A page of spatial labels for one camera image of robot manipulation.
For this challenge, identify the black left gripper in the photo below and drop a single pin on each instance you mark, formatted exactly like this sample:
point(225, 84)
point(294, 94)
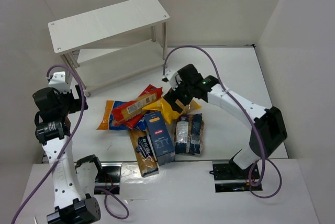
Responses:
point(79, 98)

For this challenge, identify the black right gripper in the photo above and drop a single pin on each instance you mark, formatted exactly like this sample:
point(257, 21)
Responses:
point(173, 98)

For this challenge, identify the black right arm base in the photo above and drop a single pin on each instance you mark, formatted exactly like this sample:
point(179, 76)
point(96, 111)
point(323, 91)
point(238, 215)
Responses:
point(227, 181)

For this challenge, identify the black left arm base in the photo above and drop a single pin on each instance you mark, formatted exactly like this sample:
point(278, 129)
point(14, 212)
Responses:
point(108, 179)

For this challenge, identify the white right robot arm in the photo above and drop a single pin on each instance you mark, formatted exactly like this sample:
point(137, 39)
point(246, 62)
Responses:
point(267, 126)

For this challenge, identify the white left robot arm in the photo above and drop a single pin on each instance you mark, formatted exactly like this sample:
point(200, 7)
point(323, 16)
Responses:
point(74, 200)

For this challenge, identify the dark blue pasta bag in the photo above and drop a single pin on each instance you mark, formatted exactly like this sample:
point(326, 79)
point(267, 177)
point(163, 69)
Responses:
point(188, 136)

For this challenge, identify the orange blue pasta bag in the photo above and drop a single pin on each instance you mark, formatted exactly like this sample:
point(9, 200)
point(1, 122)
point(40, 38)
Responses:
point(108, 121)

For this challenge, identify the white two-tier shelf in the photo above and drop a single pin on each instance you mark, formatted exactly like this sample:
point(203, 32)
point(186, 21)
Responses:
point(73, 39)

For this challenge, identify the long lasagne pasta box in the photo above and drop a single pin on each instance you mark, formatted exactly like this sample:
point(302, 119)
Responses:
point(143, 152)

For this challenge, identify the red spaghetti bag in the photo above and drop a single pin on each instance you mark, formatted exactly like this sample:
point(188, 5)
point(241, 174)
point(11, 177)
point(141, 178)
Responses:
point(129, 113)

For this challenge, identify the dark blue Barilla box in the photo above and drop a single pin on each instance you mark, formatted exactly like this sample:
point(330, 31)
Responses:
point(162, 143)

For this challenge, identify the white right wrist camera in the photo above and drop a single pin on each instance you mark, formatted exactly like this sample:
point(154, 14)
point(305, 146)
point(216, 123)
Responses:
point(173, 78)

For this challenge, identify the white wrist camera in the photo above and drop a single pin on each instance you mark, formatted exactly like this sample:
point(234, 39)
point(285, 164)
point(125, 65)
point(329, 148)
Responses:
point(173, 78)
point(58, 82)

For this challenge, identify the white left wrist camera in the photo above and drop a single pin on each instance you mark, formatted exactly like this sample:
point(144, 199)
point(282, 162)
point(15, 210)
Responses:
point(58, 82)

